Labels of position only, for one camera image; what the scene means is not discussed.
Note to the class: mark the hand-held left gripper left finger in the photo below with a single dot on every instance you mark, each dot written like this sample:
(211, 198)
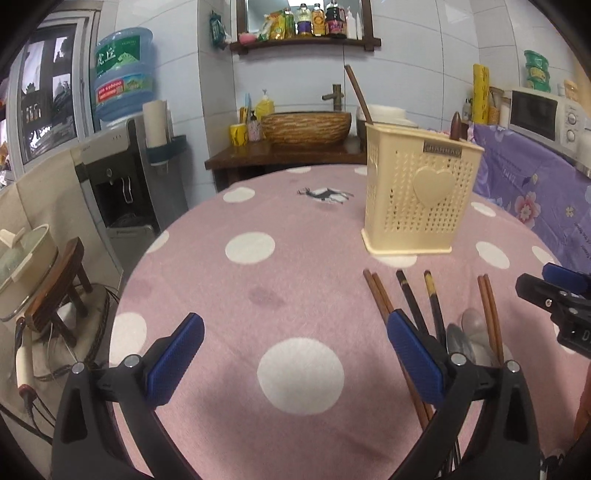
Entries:
(178, 360)

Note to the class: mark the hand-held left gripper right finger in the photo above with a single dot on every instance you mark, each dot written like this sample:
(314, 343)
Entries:
(415, 360)

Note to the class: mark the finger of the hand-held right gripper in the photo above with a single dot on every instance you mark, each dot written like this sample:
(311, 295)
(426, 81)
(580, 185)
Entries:
(568, 277)
(538, 290)

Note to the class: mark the black chopstick with gold band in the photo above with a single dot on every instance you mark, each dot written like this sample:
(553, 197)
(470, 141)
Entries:
(436, 309)

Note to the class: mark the cream perforated utensil holder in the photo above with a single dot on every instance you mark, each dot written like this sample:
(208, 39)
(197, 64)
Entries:
(401, 194)

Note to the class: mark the person's right forearm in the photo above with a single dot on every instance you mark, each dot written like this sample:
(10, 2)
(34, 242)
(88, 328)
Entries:
(584, 406)

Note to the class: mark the purple floral cloth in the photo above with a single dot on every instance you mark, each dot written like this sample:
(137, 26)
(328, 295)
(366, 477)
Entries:
(526, 184)

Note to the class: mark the pink polka dot tablecloth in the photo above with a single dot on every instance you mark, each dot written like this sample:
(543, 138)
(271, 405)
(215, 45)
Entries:
(300, 286)

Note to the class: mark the dark wooden stool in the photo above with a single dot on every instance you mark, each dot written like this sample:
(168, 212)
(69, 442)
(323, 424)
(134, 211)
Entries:
(60, 281)

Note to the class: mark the white microwave oven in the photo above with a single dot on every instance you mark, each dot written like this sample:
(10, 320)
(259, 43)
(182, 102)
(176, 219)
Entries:
(545, 115)

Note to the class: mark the grey water dispenser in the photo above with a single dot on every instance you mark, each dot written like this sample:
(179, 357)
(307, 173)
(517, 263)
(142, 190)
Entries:
(134, 184)

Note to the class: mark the cream pot with lid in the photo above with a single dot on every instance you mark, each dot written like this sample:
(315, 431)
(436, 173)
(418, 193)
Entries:
(23, 263)

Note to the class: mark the clear storage container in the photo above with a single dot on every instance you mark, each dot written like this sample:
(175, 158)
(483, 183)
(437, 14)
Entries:
(498, 107)

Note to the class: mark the beige jar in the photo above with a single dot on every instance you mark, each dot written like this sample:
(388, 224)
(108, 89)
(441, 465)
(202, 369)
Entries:
(571, 90)

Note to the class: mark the yellow wrap roll box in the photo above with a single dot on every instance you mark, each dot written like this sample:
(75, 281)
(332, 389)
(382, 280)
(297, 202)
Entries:
(480, 92)

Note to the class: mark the stack of green packs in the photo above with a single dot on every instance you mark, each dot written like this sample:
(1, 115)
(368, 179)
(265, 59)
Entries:
(536, 69)

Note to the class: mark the dark wooden counter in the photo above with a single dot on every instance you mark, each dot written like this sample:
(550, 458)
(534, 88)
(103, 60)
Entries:
(286, 154)

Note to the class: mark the yellow mug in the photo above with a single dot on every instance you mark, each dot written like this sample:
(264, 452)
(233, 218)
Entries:
(239, 135)

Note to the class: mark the pink pump bottle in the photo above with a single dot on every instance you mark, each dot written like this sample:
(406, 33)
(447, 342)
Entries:
(255, 131)

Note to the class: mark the woven wicker basin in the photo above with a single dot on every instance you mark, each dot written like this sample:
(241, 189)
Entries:
(307, 129)

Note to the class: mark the yellow soap bottle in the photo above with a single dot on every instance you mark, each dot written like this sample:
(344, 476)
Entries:
(264, 108)

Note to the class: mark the bamboo faucet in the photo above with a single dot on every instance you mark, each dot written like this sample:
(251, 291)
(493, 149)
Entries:
(333, 98)

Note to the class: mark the blue water jug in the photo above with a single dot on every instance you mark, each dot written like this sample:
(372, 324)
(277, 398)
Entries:
(123, 74)

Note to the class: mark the window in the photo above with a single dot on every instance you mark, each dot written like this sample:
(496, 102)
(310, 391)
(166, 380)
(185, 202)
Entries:
(48, 92)

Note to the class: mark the white squeeze bottle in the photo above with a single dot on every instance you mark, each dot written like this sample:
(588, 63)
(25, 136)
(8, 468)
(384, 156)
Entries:
(352, 25)

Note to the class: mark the pink sponge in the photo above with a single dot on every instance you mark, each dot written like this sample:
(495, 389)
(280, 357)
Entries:
(248, 38)

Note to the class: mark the green hanging packet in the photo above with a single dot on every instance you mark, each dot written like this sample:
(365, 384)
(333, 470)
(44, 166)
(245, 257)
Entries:
(218, 30)

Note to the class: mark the dark sauce bottle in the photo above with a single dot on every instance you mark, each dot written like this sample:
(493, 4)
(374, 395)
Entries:
(335, 21)

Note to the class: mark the yellow green packet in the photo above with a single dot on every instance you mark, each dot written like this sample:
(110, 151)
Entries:
(273, 26)

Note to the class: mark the orange bottle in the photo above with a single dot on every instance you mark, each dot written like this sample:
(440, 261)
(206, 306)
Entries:
(318, 21)

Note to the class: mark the green bottle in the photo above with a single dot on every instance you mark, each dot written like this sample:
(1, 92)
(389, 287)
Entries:
(288, 24)

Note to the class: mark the bottle with purple label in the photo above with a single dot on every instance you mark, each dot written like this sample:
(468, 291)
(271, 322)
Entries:
(303, 22)

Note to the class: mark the dark wooden wall shelf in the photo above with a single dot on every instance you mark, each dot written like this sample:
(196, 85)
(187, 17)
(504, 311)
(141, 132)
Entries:
(304, 45)

